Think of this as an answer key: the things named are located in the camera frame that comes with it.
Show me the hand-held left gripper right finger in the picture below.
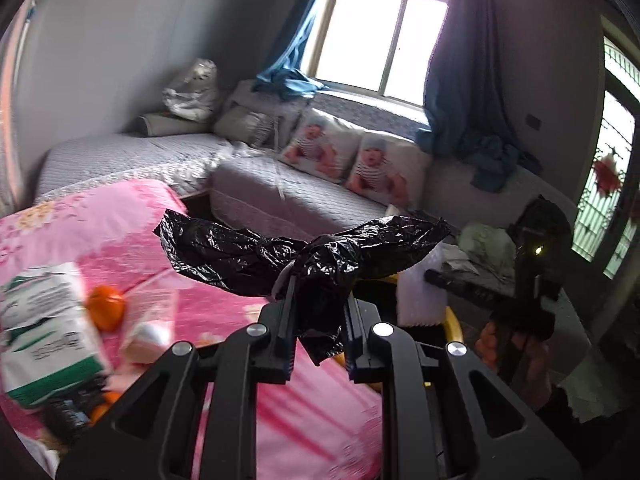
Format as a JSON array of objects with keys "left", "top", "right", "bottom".
[{"left": 342, "top": 295, "right": 583, "bottom": 480}]

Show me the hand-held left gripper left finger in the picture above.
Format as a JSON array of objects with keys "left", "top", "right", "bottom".
[{"left": 55, "top": 275, "right": 301, "bottom": 480}]

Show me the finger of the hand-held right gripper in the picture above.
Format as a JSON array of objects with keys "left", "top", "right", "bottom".
[{"left": 424, "top": 267, "right": 506, "bottom": 306}]

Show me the yellow bin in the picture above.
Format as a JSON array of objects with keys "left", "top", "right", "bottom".
[{"left": 335, "top": 270, "right": 466, "bottom": 391}]

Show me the white plastic sheet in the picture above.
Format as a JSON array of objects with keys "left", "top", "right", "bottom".
[{"left": 397, "top": 242, "right": 448, "bottom": 328}]

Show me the black plastic bag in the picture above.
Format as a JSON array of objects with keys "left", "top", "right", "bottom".
[{"left": 154, "top": 208, "right": 451, "bottom": 366}]

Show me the orange fruit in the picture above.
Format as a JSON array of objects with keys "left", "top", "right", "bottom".
[{"left": 86, "top": 285, "right": 126, "bottom": 332}]

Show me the person's right hand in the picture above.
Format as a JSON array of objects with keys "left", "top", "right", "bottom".
[{"left": 475, "top": 317, "right": 553, "bottom": 411}]

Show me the pale green clothes pile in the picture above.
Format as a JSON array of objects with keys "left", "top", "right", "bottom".
[{"left": 440, "top": 222, "right": 518, "bottom": 281}]

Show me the blue clothing pile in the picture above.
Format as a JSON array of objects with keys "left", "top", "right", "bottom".
[{"left": 462, "top": 132, "right": 543, "bottom": 193}]

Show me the red door decoration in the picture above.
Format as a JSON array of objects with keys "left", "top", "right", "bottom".
[{"left": 592, "top": 152, "right": 626, "bottom": 193}]

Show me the grey quilted sofa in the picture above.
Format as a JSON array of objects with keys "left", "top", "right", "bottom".
[{"left": 207, "top": 80, "right": 578, "bottom": 246}]

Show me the baby print pillow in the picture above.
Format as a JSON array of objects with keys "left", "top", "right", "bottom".
[
  {"left": 277, "top": 107, "right": 368, "bottom": 183},
  {"left": 345, "top": 131, "right": 433, "bottom": 208}
]

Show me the glass door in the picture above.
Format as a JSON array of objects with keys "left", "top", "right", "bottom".
[{"left": 570, "top": 15, "right": 640, "bottom": 281}]

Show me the pink floral blanket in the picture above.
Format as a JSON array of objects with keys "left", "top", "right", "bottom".
[{"left": 0, "top": 178, "right": 401, "bottom": 480}]

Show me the small orange peel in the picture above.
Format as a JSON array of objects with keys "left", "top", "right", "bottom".
[{"left": 90, "top": 391, "right": 122, "bottom": 423}]

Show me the grey cushion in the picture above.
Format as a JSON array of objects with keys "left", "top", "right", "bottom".
[{"left": 214, "top": 105, "right": 273, "bottom": 148}]

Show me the dark blue curtain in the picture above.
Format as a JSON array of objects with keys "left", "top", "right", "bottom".
[{"left": 415, "top": 0, "right": 523, "bottom": 153}]

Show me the grey quilted mattress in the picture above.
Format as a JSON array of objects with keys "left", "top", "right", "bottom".
[{"left": 35, "top": 132, "right": 241, "bottom": 203}]

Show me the black wrapper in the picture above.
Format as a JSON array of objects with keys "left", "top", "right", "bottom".
[{"left": 42, "top": 390, "right": 101, "bottom": 443}]

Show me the grey bolster pillow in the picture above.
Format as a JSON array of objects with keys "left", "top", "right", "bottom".
[{"left": 137, "top": 112, "right": 216, "bottom": 138}]

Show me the green and white packet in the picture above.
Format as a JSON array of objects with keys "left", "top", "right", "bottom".
[{"left": 0, "top": 262, "right": 113, "bottom": 408}]

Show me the window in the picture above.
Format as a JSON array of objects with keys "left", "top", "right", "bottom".
[{"left": 300, "top": 0, "right": 461, "bottom": 108}]

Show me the light blue curtain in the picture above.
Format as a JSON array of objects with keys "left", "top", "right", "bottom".
[{"left": 252, "top": 0, "right": 336, "bottom": 101}]

